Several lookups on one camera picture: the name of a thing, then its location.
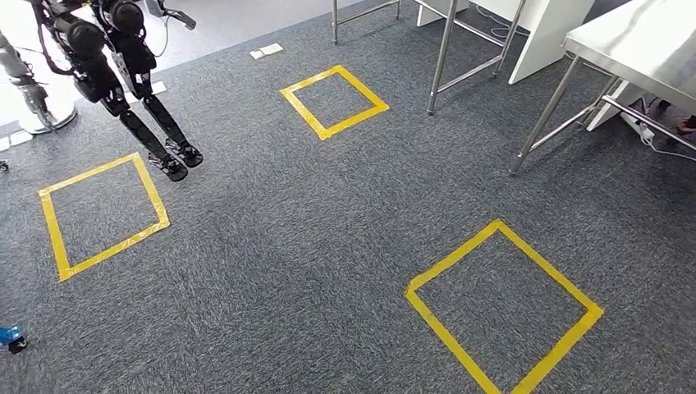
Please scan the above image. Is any stainless steel workbench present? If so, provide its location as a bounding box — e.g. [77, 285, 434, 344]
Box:
[509, 0, 696, 176]

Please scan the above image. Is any yellow floor tape square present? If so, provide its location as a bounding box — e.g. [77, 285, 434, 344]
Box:
[405, 218, 605, 394]
[280, 64, 391, 142]
[38, 152, 172, 282]

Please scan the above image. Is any stainless steel table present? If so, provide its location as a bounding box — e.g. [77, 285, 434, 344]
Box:
[332, 0, 528, 117]

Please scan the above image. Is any white partition panel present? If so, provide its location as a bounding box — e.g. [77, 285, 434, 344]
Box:
[508, 0, 595, 85]

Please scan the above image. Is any black humanoid robot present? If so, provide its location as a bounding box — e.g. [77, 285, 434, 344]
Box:
[30, 0, 205, 183]

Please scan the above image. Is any white power strip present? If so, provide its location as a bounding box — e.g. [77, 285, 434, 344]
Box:
[620, 111, 657, 144]

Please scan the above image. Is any white round stand base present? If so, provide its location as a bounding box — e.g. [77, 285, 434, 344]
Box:
[16, 100, 78, 135]

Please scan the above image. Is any person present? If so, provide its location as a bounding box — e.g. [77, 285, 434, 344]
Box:
[649, 98, 696, 137]

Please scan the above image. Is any white floor cable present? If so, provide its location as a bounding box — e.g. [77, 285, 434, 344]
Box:
[475, 4, 531, 40]
[641, 130, 696, 163]

